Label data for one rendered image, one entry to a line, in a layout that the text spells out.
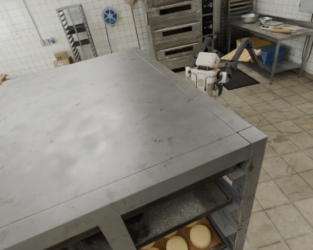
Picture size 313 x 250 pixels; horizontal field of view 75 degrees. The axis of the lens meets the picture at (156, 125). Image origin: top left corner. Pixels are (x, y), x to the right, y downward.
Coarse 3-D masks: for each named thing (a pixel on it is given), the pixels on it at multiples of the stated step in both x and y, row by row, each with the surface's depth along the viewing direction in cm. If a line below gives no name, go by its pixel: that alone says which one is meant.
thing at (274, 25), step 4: (264, 24) 411; (268, 24) 399; (272, 24) 394; (276, 24) 390; (280, 24) 394; (284, 24) 392; (260, 28) 412; (264, 28) 402; (268, 28) 394; (276, 28) 392
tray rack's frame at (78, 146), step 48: (0, 96) 57; (48, 96) 52; (96, 96) 48; (144, 96) 44; (192, 96) 41; (0, 144) 37; (48, 144) 35; (96, 144) 33; (144, 144) 31; (192, 144) 29; (240, 144) 28; (0, 192) 27; (48, 192) 26; (96, 192) 25; (144, 192) 25; (240, 192) 35; (0, 240) 22; (48, 240) 23; (240, 240) 45
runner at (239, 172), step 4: (244, 160) 30; (240, 164) 31; (244, 164) 30; (236, 168) 32; (240, 168) 32; (244, 168) 31; (232, 172) 32; (236, 172) 32; (240, 172) 31; (244, 172) 31; (228, 176) 31; (232, 176) 31; (236, 176) 31; (240, 176) 31; (232, 180) 31
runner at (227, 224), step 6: (222, 210) 45; (216, 216) 45; (222, 216) 44; (228, 216) 43; (216, 222) 44; (222, 222) 43; (228, 222) 43; (234, 222) 41; (222, 228) 42; (228, 228) 42; (234, 228) 42; (228, 234) 41
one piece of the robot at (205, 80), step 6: (192, 72) 221; (198, 72) 217; (204, 72) 212; (210, 72) 208; (216, 72) 209; (192, 78) 224; (198, 78) 219; (204, 78) 215; (210, 78) 210; (216, 78) 214; (198, 84) 222; (204, 84) 217; (210, 84) 220; (204, 90) 220; (210, 90) 227; (210, 96) 231
